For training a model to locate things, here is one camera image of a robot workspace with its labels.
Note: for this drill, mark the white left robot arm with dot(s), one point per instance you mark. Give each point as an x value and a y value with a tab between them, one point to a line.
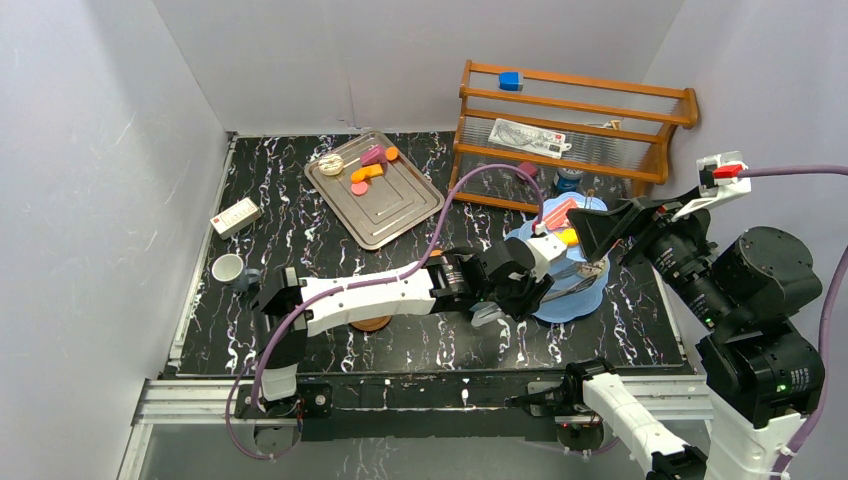
293	309

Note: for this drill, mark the small orange round cookie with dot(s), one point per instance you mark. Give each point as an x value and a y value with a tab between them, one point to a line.
391	154

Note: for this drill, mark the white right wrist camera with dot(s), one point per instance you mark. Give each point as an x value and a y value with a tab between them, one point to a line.
719	183

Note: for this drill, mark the pink round macaron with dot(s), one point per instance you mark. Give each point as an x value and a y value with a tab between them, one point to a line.
359	188

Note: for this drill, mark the small grey white cup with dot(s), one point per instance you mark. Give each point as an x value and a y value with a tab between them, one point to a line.
231	270

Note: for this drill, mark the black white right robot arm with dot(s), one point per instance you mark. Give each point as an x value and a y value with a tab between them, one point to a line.
765	379

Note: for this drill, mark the small white cardboard box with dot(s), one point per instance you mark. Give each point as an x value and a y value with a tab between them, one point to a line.
235	218

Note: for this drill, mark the steel serving tray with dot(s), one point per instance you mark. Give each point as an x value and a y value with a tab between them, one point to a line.
393	203

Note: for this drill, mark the pink layered cake slice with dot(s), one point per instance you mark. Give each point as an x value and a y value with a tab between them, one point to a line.
555	213

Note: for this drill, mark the blue lidded jar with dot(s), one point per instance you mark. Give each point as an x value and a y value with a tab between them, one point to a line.
568	180

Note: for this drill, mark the white iced round pastry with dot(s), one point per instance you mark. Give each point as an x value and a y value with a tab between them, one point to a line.
331	164

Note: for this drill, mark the orange yellow pastry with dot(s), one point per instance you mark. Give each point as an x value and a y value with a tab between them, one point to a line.
568	236

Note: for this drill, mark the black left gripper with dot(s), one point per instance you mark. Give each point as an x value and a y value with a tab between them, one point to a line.
523	289

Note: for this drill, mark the wooden two-tier shelf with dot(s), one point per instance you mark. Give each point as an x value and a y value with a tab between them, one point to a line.
616	128

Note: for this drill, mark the brown wooden round coaster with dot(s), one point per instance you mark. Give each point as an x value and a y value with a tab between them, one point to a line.
371	325

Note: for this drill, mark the maroon heart-shaped object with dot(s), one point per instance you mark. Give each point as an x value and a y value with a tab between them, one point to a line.
529	169

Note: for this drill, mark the packaged ruler protractor set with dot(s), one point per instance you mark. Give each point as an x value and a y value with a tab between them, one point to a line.
529	139

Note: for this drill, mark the magenta cake wedge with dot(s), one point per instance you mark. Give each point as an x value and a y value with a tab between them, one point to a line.
374	155

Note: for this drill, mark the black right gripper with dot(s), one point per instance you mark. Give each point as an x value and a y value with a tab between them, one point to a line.
596	228

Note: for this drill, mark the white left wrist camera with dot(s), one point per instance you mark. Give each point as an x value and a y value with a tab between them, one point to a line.
545	247

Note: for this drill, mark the blue three-tier cake stand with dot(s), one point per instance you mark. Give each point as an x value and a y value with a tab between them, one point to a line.
575	252

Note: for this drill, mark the steel food tongs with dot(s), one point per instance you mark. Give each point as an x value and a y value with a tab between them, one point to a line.
567	298

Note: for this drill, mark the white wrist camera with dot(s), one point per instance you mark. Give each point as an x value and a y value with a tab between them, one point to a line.
545	247
719	183

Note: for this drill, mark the white chocolate drizzled donut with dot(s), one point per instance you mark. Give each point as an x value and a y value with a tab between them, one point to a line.
592	269

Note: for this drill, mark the blue block on shelf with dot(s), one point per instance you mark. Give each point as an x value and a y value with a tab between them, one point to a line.
511	81

